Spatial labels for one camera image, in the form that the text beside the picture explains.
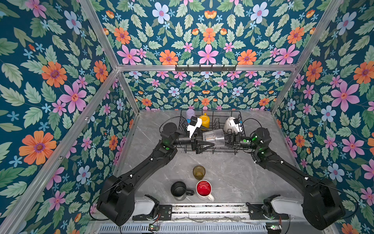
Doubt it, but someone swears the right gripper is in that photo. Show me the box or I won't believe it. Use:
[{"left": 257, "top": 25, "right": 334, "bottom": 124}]
[{"left": 218, "top": 135, "right": 260, "bottom": 153}]

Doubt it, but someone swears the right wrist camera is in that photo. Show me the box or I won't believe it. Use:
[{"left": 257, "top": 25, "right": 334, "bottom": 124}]
[{"left": 229, "top": 118, "right": 243, "bottom": 134}]

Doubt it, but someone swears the red white mug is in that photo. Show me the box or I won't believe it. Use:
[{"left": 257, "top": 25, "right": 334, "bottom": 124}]
[{"left": 195, "top": 180, "right": 215, "bottom": 202}]

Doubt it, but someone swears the lilac plastic cup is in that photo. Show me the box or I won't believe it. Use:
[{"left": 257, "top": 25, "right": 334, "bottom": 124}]
[{"left": 186, "top": 109, "right": 196, "bottom": 120}]

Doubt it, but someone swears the olive green glass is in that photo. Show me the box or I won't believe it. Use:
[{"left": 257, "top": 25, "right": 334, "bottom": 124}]
[{"left": 192, "top": 165, "right": 206, "bottom": 180}]

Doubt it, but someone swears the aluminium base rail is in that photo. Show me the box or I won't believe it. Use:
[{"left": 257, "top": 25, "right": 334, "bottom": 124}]
[{"left": 87, "top": 202, "right": 331, "bottom": 223}]

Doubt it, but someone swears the cream white mug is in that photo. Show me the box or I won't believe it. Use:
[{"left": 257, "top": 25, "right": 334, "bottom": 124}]
[{"left": 224, "top": 117, "right": 238, "bottom": 133}]

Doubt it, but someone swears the black mug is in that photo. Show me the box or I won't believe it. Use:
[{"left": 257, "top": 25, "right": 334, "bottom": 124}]
[{"left": 170, "top": 181, "right": 195, "bottom": 201}]

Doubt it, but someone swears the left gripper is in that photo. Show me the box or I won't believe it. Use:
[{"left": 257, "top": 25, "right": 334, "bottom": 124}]
[{"left": 171, "top": 123, "right": 214, "bottom": 155}]

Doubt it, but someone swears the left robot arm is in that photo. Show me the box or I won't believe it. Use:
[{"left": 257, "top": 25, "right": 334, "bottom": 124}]
[{"left": 96, "top": 122, "right": 215, "bottom": 226}]

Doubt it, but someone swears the yellow mug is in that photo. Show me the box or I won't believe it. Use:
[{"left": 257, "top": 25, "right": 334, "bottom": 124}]
[{"left": 199, "top": 113, "right": 210, "bottom": 129}]

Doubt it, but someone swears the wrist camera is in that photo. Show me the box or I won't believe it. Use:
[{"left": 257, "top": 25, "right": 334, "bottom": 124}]
[
  {"left": 187, "top": 116, "right": 202, "bottom": 138},
  {"left": 229, "top": 118, "right": 243, "bottom": 134}
]

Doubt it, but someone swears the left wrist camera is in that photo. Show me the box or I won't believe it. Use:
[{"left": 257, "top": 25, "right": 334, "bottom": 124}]
[{"left": 187, "top": 116, "right": 202, "bottom": 138}]

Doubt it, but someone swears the black wire dish rack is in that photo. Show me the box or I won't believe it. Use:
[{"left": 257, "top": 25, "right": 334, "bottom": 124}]
[{"left": 176, "top": 110, "right": 246, "bottom": 154}]

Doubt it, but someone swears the clear drinking glass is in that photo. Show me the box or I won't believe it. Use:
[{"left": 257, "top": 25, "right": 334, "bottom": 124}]
[{"left": 203, "top": 129, "right": 225, "bottom": 147}]

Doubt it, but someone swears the wall hook rail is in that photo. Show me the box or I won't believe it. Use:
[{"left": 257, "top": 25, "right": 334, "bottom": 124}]
[{"left": 174, "top": 64, "right": 237, "bottom": 73}]

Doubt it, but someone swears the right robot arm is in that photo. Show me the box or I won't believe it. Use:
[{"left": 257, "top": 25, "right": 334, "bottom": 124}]
[{"left": 225, "top": 127, "right": 346, "bottom": 230}]

